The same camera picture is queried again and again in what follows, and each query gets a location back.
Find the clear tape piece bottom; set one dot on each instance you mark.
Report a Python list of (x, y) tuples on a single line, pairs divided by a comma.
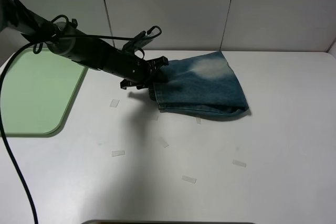
[(189, 179)]

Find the clear tape piece right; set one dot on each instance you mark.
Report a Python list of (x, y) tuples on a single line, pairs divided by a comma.
[(239, 163)]

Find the clear tape piece upper middle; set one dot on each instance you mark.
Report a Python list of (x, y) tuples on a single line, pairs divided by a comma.
[(155, 117)]

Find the clear tape piece far left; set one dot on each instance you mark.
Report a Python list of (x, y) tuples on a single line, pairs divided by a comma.
[(114, 103)]

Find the children's blue denim shorts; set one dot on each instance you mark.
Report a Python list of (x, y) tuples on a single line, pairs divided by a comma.
[(203, 85)]

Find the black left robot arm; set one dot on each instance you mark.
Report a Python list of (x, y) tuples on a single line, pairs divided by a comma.
[(92, 51)]

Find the light green plastic tray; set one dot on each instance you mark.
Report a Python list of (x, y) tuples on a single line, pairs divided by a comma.
[(38, 93)]

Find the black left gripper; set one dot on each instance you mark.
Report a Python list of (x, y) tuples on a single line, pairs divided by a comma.
[(133, 70)]

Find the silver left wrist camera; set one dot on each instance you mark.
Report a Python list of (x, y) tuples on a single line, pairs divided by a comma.
[(142, 39)]

